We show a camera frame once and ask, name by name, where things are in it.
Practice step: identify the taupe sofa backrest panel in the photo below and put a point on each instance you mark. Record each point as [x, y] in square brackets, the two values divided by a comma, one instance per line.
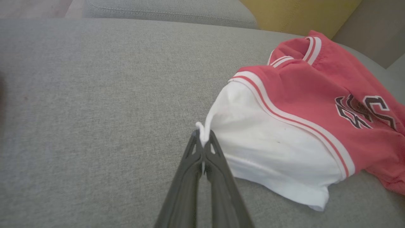
[376, 28]

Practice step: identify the large yellow sofa back cushion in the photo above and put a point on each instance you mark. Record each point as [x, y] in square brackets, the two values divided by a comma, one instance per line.
[300, 15]

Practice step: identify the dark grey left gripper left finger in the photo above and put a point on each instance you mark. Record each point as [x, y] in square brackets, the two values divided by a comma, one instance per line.
[183, 190]

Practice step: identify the red jersey with striped trim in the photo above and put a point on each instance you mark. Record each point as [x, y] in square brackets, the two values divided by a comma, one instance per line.
[300, 95]

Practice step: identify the large grey sofa seat cushion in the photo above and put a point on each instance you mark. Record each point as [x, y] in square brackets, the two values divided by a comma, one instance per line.
[95, 126]

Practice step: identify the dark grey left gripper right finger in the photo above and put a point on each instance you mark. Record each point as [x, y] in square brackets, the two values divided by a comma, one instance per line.
[224, 196]

